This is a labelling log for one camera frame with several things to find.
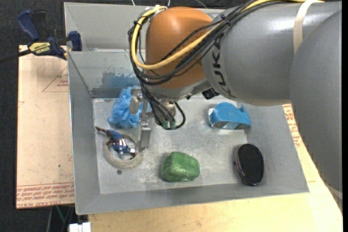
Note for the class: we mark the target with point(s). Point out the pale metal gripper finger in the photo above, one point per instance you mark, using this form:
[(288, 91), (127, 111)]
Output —
[(145, 138), (134, 105)]

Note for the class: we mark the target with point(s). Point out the blue and red toy figure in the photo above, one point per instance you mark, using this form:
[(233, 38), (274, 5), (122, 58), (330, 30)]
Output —
[(118, 144)]

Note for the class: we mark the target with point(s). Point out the grey metal bin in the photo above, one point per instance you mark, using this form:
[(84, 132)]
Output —
[(206, 149)]

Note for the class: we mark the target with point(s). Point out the blue curved plastic holder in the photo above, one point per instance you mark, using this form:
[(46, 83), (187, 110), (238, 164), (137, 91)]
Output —
[(231, 116)]

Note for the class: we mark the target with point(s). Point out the brown cardboard board, red print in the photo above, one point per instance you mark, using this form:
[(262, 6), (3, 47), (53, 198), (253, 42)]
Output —
[(43, 130)]

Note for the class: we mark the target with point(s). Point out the black oval case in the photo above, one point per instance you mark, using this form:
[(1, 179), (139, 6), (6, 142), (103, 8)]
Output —
[(250, 164)]

